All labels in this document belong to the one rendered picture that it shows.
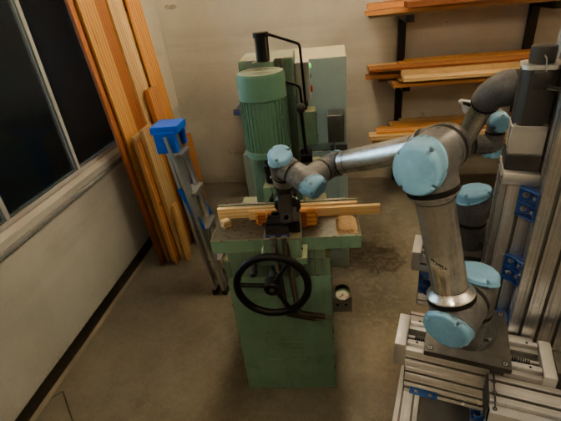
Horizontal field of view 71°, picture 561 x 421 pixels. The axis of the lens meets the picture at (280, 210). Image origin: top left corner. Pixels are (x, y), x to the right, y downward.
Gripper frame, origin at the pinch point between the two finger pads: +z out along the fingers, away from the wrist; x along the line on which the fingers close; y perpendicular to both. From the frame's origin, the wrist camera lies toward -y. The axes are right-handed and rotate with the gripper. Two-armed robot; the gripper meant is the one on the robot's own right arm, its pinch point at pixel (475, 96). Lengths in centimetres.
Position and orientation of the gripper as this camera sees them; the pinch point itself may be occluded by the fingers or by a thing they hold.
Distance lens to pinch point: 210.2
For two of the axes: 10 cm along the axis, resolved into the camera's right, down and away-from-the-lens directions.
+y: 2.3, 8.6, 4.6
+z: 1.3, -4.9, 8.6
